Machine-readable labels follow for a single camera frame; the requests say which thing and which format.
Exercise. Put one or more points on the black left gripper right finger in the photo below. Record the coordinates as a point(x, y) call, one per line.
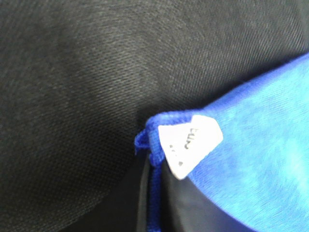
point(184, 208)

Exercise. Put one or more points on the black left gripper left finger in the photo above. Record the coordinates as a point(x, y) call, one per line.
point(143, 194)

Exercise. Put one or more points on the blue microfibre towel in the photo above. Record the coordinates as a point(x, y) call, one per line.
point(248, 151)

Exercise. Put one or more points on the black table cloth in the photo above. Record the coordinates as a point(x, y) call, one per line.
point(79, 79)

